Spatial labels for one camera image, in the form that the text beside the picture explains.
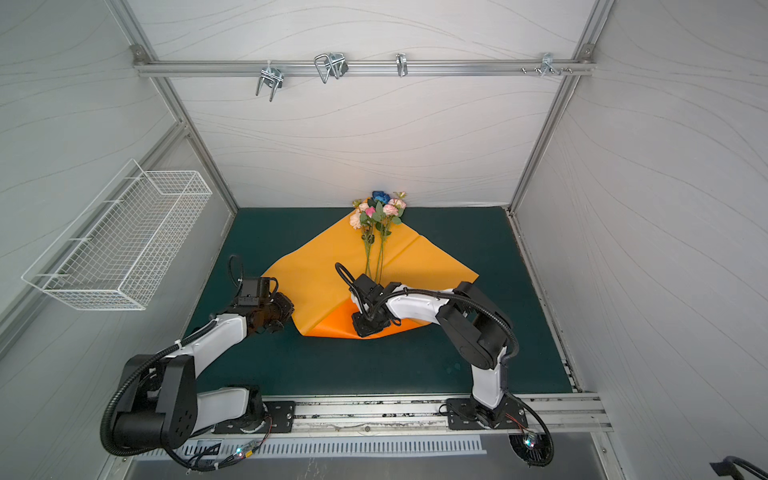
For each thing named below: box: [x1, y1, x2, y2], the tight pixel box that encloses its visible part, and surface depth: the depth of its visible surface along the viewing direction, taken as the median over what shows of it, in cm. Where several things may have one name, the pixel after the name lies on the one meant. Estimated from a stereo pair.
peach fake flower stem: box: [349, 211, 369, 277], surface depth 114 cm
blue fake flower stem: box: [372, 190, 391, 204], surface depth 117 cm
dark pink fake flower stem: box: [360, 206, 384, 281], surface depth 113 cm
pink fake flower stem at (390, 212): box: [374, 204, 402, 283], surface depth 113 cm
